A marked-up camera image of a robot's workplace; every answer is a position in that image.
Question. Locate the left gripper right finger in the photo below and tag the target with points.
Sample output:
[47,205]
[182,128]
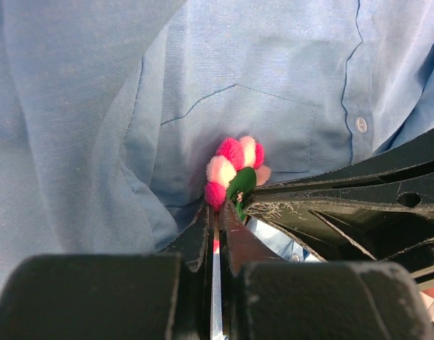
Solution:
[266,297]

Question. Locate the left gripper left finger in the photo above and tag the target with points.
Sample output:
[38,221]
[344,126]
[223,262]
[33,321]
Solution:
[157,296]

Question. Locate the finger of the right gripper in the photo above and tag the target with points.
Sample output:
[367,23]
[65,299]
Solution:
[379,209]

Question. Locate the pink flower plush brooch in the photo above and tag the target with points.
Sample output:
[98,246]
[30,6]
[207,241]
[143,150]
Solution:
[237,167]

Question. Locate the light blue shirt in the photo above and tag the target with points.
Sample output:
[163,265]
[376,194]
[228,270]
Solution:
[110,110]

